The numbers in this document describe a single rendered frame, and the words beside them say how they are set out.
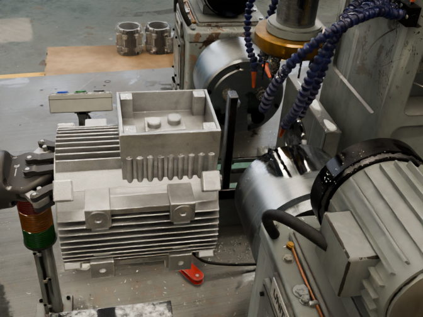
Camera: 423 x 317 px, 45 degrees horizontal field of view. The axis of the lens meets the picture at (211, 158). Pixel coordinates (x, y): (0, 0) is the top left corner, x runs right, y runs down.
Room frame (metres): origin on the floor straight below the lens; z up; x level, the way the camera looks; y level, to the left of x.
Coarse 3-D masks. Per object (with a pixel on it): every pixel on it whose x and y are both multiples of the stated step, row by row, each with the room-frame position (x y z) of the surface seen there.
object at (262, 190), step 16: (256, 160) 0.89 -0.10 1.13; (272, 160) 0.87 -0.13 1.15; (288, 160) 0.86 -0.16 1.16; (304, 160) 0.86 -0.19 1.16; (320, 160) 0.87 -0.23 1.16; (240, 176) 0.89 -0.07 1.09; (256, 176) 0.85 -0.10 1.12; (272, 176) 0.82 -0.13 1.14; (288, 176) 0.81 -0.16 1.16; (304, 176) 0.80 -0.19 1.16; (240, 192) 0.85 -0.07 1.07; (256, 192) 0.81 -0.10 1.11; (272, 192) 0.78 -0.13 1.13; (288, 192) 0.77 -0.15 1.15; (304, 192) 0.76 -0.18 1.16; (240, 208) 0.83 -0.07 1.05; (256, 208) 0.77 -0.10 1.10; (272, 208) 0.75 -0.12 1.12; (288, 208) 0.74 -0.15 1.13; (304, 208) 0.73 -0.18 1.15; (256, 224) 0.74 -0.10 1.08; (256, 240) 0.73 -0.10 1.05; (256, 256) 0.73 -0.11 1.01
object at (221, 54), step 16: (208, 48) 1.46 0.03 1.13; (224, 48) 1.42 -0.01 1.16; (240, 48) 1.40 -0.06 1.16; (256, 48) 1.44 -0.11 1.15; (208, 64) 1.38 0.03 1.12; (224, 64) 1.33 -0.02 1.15; (240, 64) 1.33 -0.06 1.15; (208, 80) 1.31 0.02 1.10; (224, 80) 1.31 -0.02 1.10; (240, 80) 1.32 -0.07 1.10; (256, 80) 1.33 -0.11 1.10; (224, 96) 1.29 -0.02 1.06; (240, 96) 1.33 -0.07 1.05; (256, 96) 1.32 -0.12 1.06; (224, 112) 1.31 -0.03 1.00; (240, 112) 1.33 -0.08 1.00; (256, 112) 1.33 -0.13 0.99; (272, 112) 1.35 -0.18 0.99; (240, 128) 1.33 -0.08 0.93
